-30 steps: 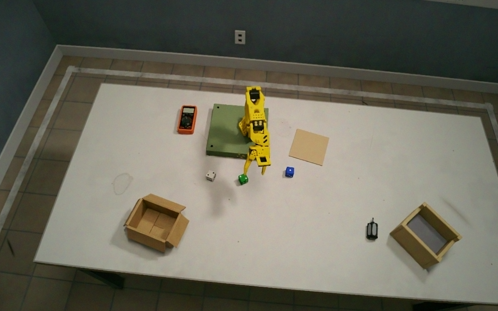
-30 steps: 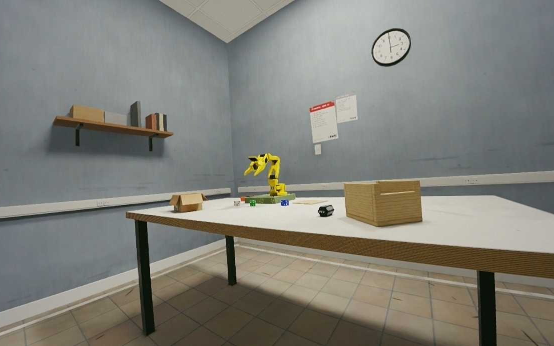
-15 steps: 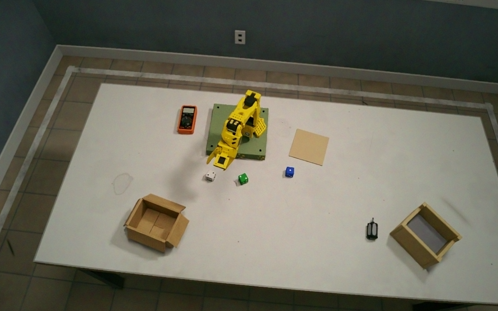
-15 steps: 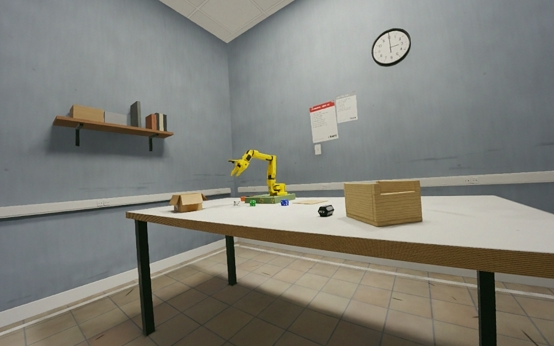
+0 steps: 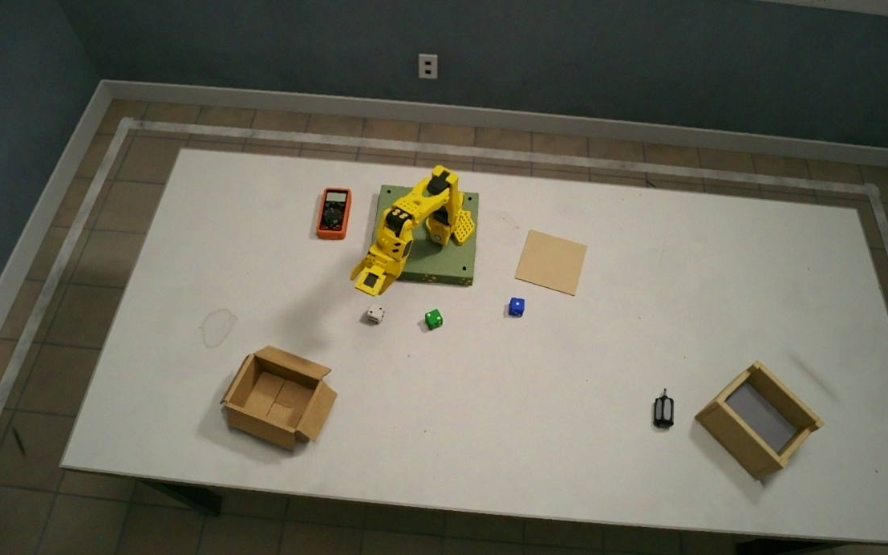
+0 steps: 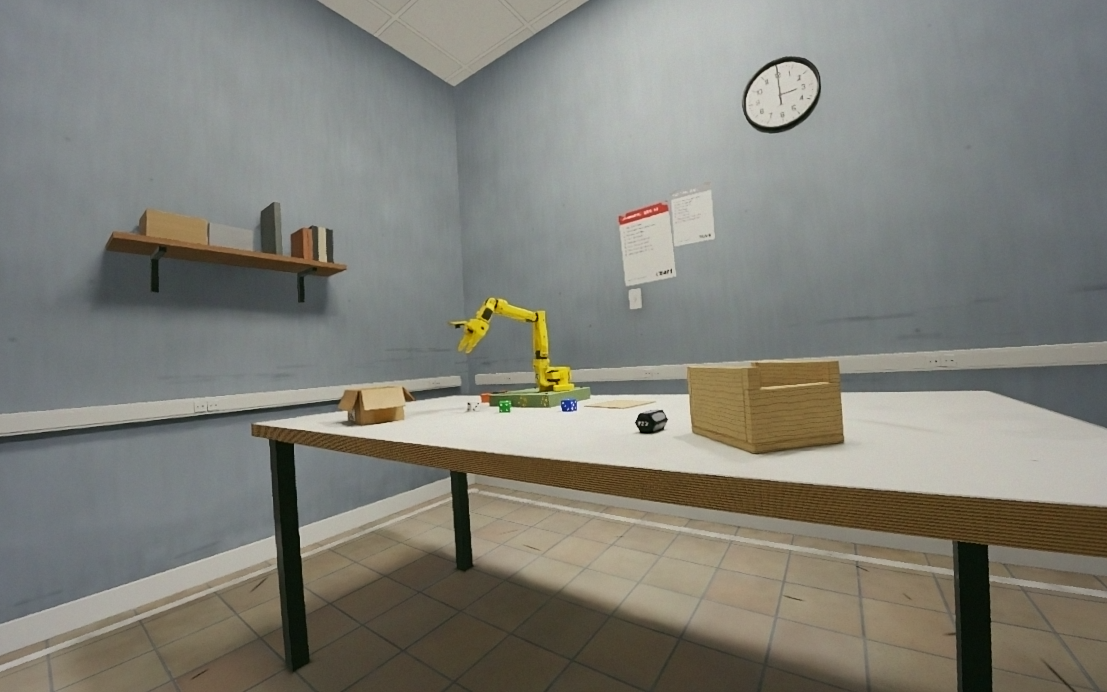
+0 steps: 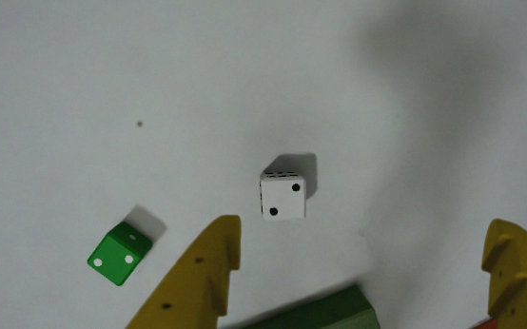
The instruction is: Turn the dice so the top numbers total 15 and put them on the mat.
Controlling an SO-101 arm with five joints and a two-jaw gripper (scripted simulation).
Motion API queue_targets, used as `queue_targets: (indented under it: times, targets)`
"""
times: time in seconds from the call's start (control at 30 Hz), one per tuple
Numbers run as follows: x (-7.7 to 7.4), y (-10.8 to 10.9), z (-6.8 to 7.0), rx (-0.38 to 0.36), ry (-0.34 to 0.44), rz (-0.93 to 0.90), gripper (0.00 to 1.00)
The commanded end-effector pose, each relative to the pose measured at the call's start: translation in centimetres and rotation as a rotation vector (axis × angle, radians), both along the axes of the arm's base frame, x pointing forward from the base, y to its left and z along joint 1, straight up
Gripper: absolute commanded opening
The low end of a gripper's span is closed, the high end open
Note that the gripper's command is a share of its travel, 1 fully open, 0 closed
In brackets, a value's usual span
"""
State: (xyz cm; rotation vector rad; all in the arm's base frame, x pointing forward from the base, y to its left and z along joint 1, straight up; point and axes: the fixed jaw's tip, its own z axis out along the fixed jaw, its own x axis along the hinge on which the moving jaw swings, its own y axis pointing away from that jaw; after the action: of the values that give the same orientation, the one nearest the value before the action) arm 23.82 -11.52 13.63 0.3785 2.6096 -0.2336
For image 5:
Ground blue die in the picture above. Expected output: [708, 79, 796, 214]
[509, 298, 525, 316]

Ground orange digital multimeter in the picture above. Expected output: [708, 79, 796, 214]
[316, 188, 352, 240]

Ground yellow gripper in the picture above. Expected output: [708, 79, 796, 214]
[351, 241, 407, 297]

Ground green die with white pips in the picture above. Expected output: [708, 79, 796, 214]
[425, 309, 443, 330]

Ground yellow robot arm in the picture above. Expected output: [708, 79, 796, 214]
[377, 165, 475, 261]

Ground tan flat mat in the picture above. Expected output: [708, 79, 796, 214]
[515, 229, 587, 296]

